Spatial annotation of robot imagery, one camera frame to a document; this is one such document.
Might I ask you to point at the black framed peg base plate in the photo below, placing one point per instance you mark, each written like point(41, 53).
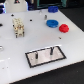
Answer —
point(44, 56)

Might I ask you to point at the blue gear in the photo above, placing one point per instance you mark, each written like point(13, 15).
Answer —
point(52, 23)

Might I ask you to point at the right metal peg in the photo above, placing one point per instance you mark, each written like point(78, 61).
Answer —
point(51, 51)

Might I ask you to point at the blue cylinder at back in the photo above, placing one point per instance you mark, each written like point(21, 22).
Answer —
point(53, 9)

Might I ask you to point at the red gear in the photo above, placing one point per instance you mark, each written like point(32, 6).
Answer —
point(64, 28)

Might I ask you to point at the beige connector block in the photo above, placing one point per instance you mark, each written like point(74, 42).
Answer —
point(18, 27)

